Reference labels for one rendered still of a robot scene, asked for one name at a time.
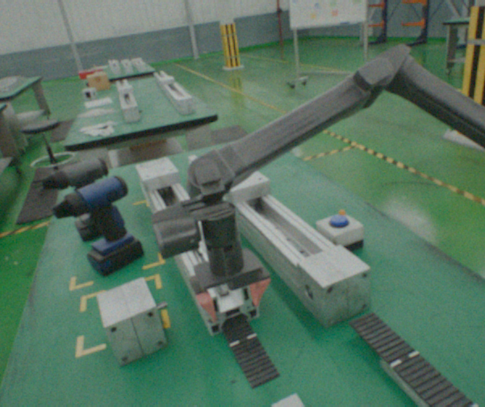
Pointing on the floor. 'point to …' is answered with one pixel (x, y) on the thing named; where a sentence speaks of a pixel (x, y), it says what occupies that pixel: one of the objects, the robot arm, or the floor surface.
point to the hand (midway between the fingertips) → (234, 308)
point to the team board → (358, 9)
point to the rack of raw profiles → (406, 24)
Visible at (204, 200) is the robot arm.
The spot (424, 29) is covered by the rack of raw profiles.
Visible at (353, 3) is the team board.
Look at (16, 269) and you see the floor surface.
